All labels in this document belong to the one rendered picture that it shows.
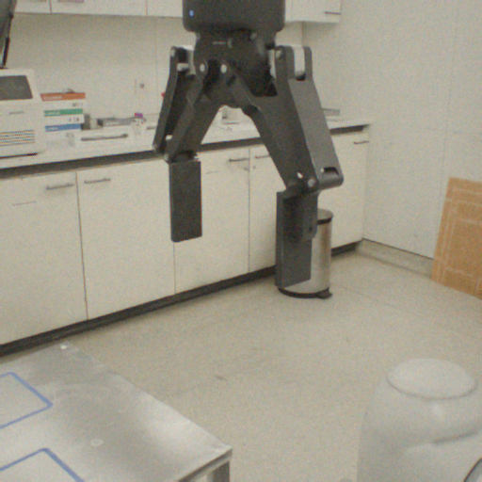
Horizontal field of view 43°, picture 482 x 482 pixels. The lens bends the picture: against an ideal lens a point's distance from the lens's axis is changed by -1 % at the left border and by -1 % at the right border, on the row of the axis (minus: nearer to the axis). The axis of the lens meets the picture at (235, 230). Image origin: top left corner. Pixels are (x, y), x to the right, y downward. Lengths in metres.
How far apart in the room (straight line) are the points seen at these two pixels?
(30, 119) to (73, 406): 1.89
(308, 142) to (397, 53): 3.58
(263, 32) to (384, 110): 3.60
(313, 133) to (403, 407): 0.44
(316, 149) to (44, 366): 0.82
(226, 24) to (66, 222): 2.49
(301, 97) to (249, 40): 0.06
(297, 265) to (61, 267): 2.52
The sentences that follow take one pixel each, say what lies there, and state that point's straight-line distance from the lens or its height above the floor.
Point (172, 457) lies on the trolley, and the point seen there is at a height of 0.82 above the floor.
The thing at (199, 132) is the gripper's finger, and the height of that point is 1.29.
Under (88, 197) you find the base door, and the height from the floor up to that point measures 0.69.
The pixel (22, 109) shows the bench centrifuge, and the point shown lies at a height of 1.10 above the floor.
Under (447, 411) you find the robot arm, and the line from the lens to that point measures 0.76.
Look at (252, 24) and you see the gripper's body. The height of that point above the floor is 1.37.
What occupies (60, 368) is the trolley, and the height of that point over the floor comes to 0.82.
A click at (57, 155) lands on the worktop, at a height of 0.90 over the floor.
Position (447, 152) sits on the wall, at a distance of 3.79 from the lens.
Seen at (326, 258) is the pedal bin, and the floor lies 0.22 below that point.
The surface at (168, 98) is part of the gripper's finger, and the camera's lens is 0.52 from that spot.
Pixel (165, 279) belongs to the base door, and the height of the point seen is 0.18.
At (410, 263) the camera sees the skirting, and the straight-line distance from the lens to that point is 4.06.
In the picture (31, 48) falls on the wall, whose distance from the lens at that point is 3.42.
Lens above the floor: 1.35
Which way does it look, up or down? 17 degrees down
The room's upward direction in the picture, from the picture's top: straight up
